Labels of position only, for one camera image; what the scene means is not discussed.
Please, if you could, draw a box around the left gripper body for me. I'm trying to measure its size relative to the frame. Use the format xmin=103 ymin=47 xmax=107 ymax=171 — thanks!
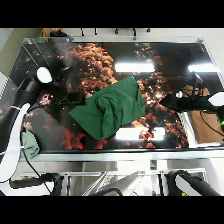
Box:
xmin=67 ymin=92 xmax=87 ymax=107

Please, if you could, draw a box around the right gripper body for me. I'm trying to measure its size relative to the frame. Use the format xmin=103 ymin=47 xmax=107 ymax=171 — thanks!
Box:
xmin=159 ymin=93 xmax=183 ymax=111

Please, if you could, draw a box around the green T-shirt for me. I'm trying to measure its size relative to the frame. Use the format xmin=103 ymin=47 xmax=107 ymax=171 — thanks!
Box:
xmin=68 ymin=76 xmax=147 ymax=142

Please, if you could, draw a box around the pale green garment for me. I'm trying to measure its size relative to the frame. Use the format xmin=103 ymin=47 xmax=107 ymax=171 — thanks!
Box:
xmin=20 ymin=130 xmax=41 ymax=160

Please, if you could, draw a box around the black cable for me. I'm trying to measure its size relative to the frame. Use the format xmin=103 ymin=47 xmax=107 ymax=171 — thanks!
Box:
xmin=199 ymin=110 xmax=224 ymax=138
xmin=19 ymin=130 xmax=54 ymax=196

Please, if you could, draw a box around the silver frame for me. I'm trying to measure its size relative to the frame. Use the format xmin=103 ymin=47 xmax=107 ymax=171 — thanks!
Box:
xmin=19 ymin=35 xmax=224 ymax=197

